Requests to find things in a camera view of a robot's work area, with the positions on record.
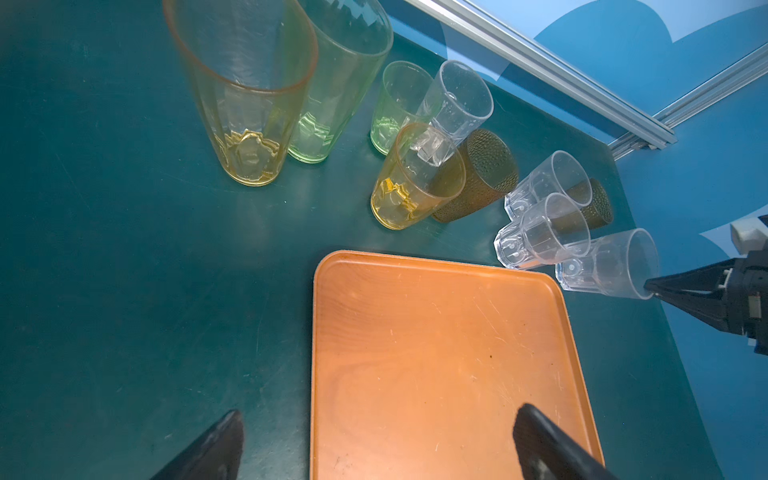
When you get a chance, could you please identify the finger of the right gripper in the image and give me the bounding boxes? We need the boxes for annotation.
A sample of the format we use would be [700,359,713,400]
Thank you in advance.
[644,259,735,300]
[654,290,733,333]

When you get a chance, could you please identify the tall green glass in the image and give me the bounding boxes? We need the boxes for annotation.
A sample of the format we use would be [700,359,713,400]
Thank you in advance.
[289,0,394,164]

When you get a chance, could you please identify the dark olive textured cup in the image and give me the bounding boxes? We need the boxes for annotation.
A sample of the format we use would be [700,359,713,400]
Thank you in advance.
[432,129,519,223]

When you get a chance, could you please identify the aluminium rear frame bar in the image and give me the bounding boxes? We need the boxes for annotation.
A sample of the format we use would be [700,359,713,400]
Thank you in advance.
[407,0,677,149]

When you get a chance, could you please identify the clear faceted glass back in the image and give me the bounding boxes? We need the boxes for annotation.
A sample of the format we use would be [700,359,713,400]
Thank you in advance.
[416,60,494,167]

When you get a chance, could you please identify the clear faceted glass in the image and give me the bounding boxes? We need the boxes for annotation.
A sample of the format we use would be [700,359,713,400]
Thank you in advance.
[504,150,593,224]
[416,60,494,167]
[555,228,660,300]
[493,193,591,270]

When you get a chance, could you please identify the short green glass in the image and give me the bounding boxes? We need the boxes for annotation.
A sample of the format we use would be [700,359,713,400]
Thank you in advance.
[370,60,433,155]

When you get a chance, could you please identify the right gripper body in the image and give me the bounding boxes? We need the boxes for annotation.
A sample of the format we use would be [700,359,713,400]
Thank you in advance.
[724,250,767,356]

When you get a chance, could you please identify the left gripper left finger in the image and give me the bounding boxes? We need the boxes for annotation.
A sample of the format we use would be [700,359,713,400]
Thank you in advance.
[151,409,245,480]

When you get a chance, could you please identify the short yellow glass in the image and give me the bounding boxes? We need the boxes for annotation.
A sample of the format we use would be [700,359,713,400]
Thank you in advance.
[370,122,467,231]

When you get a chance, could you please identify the aluminium right frame post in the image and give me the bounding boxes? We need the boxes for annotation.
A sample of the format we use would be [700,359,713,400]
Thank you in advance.
[607,41,768,162]

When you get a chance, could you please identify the tall amber glass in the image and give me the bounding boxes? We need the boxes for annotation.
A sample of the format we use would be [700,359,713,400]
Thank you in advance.
[162,0,318,187]

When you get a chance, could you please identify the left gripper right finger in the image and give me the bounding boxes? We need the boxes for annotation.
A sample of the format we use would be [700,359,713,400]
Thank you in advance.
[512,403,617,480]

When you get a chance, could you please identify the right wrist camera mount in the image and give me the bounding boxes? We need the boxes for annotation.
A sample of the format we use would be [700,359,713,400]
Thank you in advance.
[730,214,768,255]

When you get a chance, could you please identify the orange plastic tray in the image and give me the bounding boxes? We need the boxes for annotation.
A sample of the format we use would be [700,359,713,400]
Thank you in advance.
[309,250,603,479]

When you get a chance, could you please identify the small olive textured cup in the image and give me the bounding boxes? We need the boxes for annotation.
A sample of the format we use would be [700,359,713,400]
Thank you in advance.
[581,178,614,230]

